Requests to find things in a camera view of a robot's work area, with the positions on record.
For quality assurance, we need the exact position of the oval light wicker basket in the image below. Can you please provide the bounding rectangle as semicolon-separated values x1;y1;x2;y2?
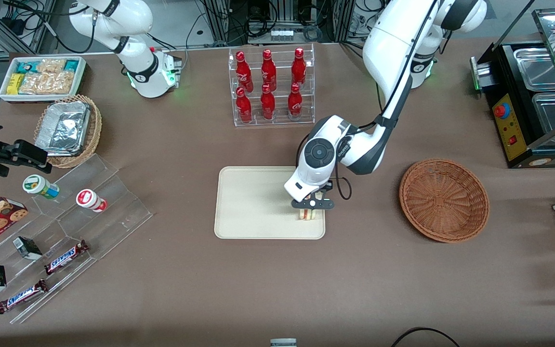
34;94;103;169

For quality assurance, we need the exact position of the clear acrylic stepped display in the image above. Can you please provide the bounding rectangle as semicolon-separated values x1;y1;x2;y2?
0;154;153;324

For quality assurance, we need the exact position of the white rectangular snack bin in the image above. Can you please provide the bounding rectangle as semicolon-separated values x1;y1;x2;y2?
0;55;88;104

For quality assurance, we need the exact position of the yellow snack packet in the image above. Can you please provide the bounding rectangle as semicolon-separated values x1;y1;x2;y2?
7;73;26;95

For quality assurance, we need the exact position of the clear acrylic bottle rack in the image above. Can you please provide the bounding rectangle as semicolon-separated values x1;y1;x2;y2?
228;43;316;127

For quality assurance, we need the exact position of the red Coca-Cola bottle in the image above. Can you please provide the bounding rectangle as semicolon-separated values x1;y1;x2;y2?
288;83;303;121
235;51;254;93
236;87;253;124
291;47;307;90
261;49;277;92
260;84;276;121

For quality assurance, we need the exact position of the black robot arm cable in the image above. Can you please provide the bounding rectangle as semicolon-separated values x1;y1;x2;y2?
297;0;440;201

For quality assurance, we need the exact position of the clear cracker bag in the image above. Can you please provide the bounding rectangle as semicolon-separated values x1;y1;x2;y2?
20;71;76;95
37;59;66;74

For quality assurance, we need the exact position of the aluminium foil tray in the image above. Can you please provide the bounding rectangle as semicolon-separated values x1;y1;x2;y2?
35;101;91;157

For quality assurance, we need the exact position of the cream plastic tray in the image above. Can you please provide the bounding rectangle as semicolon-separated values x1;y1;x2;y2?
214;166;326;240

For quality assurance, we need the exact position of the small black box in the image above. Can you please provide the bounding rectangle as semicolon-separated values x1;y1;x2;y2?
13;236;43;261

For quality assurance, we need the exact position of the white cup red label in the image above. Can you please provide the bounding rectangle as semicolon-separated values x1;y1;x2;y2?
76;189;108;214

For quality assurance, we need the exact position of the Snickers bar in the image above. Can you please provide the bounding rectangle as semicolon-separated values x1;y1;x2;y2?
44;240;90;276
0;279;50;315

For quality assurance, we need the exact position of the white cup green label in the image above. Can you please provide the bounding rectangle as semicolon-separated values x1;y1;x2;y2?
22;174;60;200

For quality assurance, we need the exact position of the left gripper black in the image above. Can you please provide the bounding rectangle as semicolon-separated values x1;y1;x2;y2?
291;181;335;211

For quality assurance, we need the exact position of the triangular sandwich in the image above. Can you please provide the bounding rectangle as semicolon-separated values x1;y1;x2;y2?
299;193;318;221

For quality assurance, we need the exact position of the round brown wicker basket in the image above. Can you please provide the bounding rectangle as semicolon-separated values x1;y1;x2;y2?
399;159;490;243

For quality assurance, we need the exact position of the black looped cable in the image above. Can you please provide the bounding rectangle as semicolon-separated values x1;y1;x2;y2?
391;327;462;347

